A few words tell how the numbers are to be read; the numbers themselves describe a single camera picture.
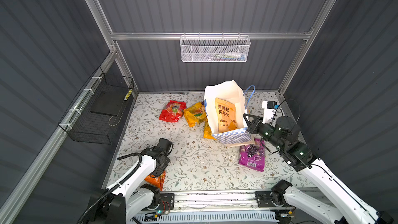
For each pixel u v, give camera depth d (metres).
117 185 0.44
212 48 1.24
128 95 0.82
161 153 0.62
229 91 0.90
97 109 0.74
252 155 0.83
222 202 0.75
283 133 0.49
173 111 1.02
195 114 1.02
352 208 0.39
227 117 0.89
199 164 0.86
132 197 0.55
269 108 0.59
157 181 0.77
